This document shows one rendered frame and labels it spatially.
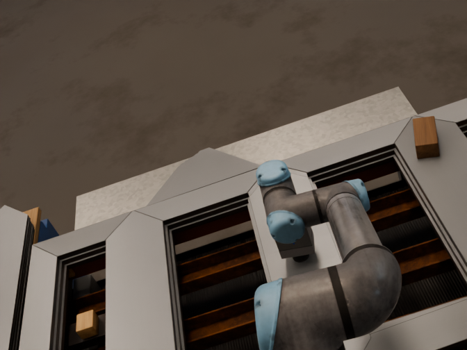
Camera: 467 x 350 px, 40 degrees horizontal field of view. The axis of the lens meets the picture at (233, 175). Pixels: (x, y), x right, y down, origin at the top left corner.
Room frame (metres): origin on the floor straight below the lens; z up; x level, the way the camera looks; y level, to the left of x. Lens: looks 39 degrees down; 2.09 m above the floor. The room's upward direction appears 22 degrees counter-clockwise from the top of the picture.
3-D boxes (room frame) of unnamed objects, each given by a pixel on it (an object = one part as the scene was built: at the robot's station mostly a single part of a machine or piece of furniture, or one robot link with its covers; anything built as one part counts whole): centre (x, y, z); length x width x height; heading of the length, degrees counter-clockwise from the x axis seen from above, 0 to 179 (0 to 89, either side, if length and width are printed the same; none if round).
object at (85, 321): (1.23, 0.53, 0.79); 0.06 x 0.05 x 0.04; 175
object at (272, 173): (1.09, -0.08, 1.12); 0.09 x 0.08 x 0.11; 171
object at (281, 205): (0.99, -0.08, 1.12); 0.11 x 0.11 x 0.08; 81
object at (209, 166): (1.70, 0.11, 0.77); 0.45 x 0.20 x 0.04; 85
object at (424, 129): (1.32, -0.54, 0.89); 0.12 x 0.06 x 0.05; 157
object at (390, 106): (1.69, -0.03, 0.74); 1.20 x 0.26 x 0.03; 85
